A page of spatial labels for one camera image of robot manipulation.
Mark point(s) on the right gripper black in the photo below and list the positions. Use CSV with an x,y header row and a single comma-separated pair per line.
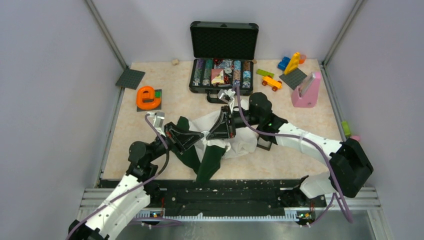
x,y
223,128

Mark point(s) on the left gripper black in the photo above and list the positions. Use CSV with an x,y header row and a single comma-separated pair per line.
x,y
187,139

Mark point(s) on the white and green garment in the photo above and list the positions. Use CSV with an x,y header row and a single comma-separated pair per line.
x,y
205,156

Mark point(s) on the black square frame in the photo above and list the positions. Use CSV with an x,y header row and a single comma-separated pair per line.
x,y
264,143

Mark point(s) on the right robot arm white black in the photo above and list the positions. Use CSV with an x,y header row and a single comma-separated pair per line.
x,y
348,166

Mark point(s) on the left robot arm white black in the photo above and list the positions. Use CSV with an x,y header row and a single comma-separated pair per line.
x,y
129,197

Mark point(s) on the orange letter e toy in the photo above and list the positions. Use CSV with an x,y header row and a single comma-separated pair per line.
x,y
146,100

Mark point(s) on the yellow orange toy car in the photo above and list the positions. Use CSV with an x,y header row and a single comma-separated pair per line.
x,y
274,84

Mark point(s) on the green flat brick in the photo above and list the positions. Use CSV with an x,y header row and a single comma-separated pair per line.
x,y
264,73

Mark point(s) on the black poker chip case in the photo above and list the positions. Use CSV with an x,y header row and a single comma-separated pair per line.
x,y
223,57

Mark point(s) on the small wooden cube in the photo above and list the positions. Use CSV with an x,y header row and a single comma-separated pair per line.
x,y
175,62

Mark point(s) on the dark grey baseplate left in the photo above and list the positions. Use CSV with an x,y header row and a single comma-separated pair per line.
x,y
130,79

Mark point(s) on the dark grey baseplate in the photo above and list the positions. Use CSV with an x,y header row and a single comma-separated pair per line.
x,y
294,78
130,79

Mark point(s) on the dark grey baseplate right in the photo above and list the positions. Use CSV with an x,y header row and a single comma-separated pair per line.
x,y
294,78

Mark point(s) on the blue toy brick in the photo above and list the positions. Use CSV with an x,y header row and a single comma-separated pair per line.
x,y
282,65

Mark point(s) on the pink metronome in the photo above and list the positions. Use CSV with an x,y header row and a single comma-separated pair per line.
x,y
305,95

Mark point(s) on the yellow triangular toy brick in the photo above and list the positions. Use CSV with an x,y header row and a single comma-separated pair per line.
x,y
293,63

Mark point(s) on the orange toy cup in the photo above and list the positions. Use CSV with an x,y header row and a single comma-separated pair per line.
x,y
302,58

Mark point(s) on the green and pink bricks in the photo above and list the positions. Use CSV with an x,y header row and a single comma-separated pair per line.
x,y
347,132

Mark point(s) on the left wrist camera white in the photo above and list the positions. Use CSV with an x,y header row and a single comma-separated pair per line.
x,y
156,120

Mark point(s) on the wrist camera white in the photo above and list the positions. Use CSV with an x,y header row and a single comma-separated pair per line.
x,y
156,120
227,96

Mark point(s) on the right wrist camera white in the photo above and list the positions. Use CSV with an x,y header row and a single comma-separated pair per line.
x,y
227,96

